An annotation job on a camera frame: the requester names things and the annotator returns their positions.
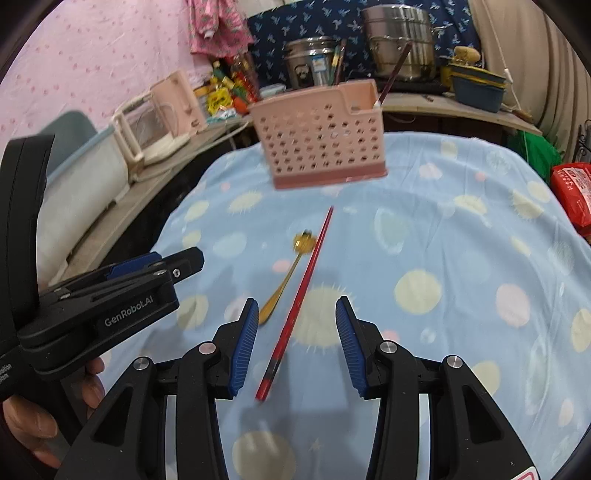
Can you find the pink floral garment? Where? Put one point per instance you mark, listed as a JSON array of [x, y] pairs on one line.
[[217, 23]]

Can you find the brown loofah sponge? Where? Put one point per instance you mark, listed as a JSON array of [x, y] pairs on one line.
[[466, 54]]

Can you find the dark metal chair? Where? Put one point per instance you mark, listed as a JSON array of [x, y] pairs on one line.
[[584, 138]]

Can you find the white tub blue rim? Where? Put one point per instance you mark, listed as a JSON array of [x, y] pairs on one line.
[[83, 184]]

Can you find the beige curtain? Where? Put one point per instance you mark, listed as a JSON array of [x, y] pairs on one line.
[[540, 41]]

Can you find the gold spoon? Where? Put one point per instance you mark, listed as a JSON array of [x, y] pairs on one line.
[[277, 300]]

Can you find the glass container green lid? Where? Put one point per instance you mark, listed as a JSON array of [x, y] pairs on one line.
[[272, 91]]

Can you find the blue yellow-rimmed basin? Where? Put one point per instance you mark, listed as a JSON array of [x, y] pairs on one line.
[[478, 97], [480, 73]]

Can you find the person's left hand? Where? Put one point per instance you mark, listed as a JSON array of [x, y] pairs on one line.
[[32, 424]]

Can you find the blue spotted tablecloth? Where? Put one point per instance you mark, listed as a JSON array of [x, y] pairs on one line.
[[438, 258]]

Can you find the red chopstick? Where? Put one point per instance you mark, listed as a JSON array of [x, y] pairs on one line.
[[300, 300]]

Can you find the pink dotted curtain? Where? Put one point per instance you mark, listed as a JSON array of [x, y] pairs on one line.
[[92, 55]]

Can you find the black induction cooktop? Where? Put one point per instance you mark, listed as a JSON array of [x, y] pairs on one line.
[[425, 86]]

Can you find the silver rice cooker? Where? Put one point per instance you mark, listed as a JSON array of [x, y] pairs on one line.
[[307, 64]]

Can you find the green chopstick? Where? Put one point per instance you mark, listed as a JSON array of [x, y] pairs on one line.
[[334, 67]]

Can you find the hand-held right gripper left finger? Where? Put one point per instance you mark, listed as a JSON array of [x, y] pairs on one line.
[[242, 350]]

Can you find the red tomato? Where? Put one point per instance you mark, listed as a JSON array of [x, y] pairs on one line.
[[239, 102]]

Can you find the cooking oil bottle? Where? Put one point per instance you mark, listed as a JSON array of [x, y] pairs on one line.
[[242, 74]]

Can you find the green plastic bag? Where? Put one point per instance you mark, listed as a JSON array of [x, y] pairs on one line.
[[535, 152]]

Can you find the pink perforated utensil basket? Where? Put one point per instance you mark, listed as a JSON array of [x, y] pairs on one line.
[[318, 138]]

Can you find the navy floral cloth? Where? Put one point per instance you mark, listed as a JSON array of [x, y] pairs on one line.
[[300, 18]]

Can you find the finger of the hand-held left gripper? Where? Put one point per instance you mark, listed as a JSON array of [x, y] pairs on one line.
[[134, 266], [184, 263]]

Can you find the beige side table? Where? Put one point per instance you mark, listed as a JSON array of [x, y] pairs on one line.
[[138, 203]]

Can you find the stainless steel steamer pot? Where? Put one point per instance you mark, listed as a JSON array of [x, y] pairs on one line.
[[397, 37]]

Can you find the red plastic bag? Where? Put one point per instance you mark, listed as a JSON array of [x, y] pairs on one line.
[[575, 194]]

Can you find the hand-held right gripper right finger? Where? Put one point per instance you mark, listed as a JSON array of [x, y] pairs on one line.
[[351, 350]]

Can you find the wooden board counter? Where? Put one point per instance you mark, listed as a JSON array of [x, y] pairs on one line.
[[461, 113]]

